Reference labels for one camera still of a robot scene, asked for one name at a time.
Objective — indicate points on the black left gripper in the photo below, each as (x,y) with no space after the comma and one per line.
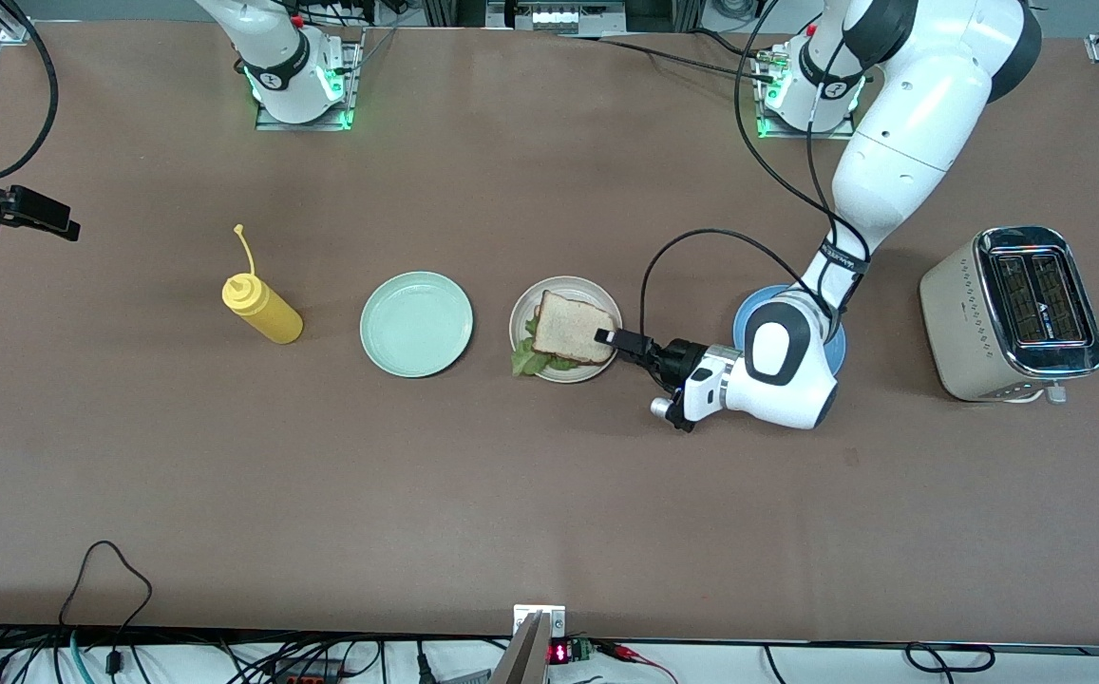
(677,360)

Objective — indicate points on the green lettuce leaf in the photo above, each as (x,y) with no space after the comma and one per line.
(525,359)

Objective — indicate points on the mint green plate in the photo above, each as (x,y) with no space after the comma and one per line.
(416,323)

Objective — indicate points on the blue plate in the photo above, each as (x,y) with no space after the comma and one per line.
(742,318)

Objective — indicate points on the beige plate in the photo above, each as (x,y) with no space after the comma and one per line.
(573,285)

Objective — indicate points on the toasted bread slice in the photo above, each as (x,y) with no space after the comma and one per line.
(568,328)

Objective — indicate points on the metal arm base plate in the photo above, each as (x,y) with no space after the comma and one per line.
(356,76)
(801,136)

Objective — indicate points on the grey metal camera bar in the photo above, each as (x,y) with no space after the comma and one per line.
(525,660)

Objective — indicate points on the yellow squeeze bottle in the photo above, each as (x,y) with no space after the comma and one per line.
(269,313)

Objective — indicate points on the red LED display module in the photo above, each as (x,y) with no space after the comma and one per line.
(559,653)

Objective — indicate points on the cream and chrome toaster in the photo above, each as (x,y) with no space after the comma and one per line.
(957,323)

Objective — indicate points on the lit control box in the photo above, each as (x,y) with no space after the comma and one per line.
(554,17)

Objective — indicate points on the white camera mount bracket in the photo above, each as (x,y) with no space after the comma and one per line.
(554,619)

